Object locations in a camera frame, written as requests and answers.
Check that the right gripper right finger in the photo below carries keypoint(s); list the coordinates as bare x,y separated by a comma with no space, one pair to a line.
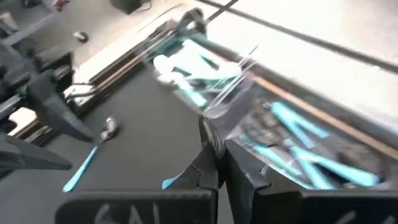
280,208

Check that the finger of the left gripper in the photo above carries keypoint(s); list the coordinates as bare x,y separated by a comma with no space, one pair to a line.
59,115
28,158

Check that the clear plastic bin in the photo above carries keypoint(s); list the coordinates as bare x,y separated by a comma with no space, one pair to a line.
242,118
217,96

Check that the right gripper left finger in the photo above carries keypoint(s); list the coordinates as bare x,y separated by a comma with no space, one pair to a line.
140,208

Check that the black table mat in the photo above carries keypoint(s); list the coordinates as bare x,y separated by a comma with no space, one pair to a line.
149,133

